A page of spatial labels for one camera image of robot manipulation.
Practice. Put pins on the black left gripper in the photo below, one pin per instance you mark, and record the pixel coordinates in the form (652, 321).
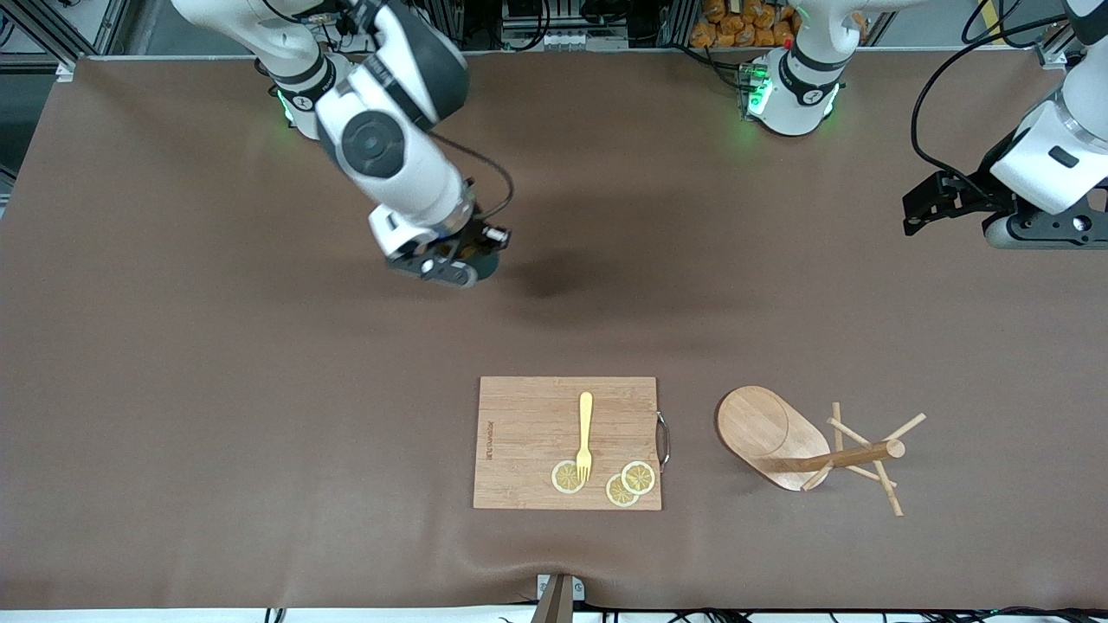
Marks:
(968, 193)

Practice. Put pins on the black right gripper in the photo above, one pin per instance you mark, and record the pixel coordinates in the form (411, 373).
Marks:
(473, 245)

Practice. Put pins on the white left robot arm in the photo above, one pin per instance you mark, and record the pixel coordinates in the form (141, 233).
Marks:
(801, 86)

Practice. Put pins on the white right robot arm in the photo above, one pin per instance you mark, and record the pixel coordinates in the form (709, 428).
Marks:
(389, 147)

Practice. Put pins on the wooden mug tree rack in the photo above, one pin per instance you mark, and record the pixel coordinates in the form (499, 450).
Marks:
(757, 428)

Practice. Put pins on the wooden cutting board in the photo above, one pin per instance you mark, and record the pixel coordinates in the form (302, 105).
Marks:
(528, 433)

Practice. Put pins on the small electronics box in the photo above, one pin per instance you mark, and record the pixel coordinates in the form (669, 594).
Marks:
(751, 86)

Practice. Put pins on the yellow plastic fork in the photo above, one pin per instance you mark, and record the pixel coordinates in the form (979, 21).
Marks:
(586, 424)

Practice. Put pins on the white connector box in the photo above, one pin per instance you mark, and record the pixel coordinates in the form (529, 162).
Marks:
(563, 39)

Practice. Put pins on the lemon slice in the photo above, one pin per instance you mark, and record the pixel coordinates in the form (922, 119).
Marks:
(563, 478)
(619, 493)
(641, 477)

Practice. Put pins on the brown table mat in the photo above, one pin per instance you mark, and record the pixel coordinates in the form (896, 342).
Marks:
(216, 389)

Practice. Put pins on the orange objects pile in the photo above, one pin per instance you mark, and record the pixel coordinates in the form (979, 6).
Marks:
(736, 22)

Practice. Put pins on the aluminium frame rail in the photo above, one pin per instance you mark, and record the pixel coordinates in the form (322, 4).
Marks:
(1052, 52)
(78, 22)

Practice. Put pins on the metal table edge bracket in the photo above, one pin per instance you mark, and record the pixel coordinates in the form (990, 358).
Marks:
(558, 597)

